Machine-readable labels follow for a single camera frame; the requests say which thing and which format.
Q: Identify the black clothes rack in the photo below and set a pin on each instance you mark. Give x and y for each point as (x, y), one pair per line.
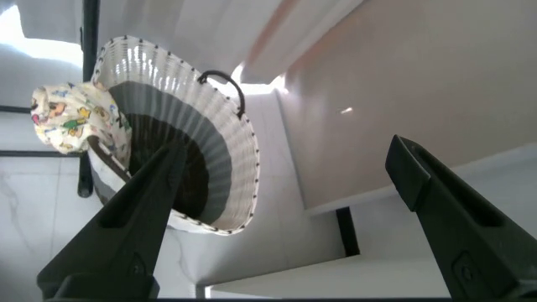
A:
(90, 33)

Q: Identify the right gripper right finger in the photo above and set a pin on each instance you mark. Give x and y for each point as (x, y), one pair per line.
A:
(482, 251)

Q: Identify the cream printed garment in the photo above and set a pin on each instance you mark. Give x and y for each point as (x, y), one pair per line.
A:
(71, 117)

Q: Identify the white laundry basket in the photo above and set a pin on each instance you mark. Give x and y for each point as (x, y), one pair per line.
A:
(226, 138)

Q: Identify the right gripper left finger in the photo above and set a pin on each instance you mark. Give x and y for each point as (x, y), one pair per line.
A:
(121, 243)

